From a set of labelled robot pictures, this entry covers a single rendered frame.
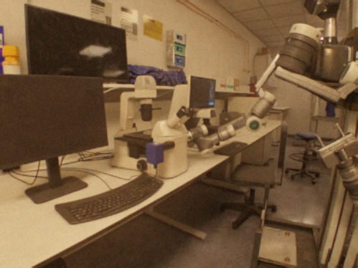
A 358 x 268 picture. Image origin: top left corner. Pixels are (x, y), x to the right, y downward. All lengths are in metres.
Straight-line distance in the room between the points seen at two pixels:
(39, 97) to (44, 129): 0.13
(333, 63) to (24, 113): 1.28
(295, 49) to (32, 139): 1.07
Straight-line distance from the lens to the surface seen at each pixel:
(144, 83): 1.17
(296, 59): 0.87
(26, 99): 0.95
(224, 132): 1.33
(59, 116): 0.99
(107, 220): 0.80
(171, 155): 1.06
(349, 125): 1.11
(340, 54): 1.09
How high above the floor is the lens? 1.18
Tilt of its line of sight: 10 degrees down
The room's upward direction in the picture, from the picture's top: straight up
